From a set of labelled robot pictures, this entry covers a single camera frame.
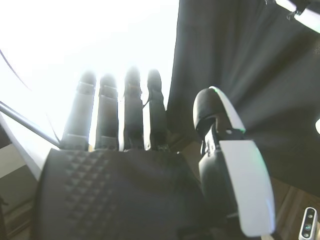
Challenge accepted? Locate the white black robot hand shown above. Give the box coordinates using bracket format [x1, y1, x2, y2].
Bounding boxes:
[34, 65, 277, 240]

